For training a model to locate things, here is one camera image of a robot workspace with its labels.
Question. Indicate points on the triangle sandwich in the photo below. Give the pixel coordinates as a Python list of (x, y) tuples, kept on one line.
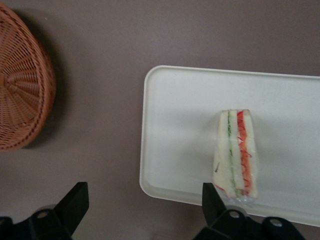
[(225, 150)]

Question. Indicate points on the beige plastic tray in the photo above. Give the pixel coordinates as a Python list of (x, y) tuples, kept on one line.
[(187, 112)]

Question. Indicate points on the round brown wicker basket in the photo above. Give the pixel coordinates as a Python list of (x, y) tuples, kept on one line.
[(22, 87)]

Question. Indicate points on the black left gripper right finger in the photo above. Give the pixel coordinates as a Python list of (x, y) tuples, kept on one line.
[(215, 212)]

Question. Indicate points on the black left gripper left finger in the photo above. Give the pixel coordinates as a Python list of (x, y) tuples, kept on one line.
[(72, 210)]

